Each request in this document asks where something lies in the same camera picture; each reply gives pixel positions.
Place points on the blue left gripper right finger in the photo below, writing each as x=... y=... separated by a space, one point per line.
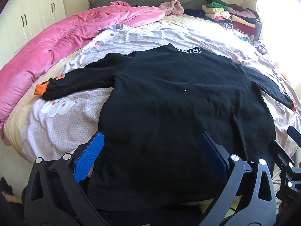
x=215 y=156

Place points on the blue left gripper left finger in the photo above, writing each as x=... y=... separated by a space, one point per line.
x=86 y=155

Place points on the black sweatshirt with orange cuffs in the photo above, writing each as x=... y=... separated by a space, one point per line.
x=161 y=100

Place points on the stack of folded clothes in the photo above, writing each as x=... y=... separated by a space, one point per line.
x=232 y=17

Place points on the cream yellow blanket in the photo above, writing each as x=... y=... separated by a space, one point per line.
x=18 y=117

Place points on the pink comforter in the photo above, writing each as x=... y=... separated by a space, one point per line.
x=59 y=41

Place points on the dark storage box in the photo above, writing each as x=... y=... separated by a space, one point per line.
x=258 y=30

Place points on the dark navy garment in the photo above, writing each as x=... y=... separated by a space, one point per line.
x=195 y=13

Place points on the pink knitted garment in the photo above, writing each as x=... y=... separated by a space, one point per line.
x=172 y=8

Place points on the white wardrobe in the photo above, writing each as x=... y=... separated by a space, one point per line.
x=22 y=20

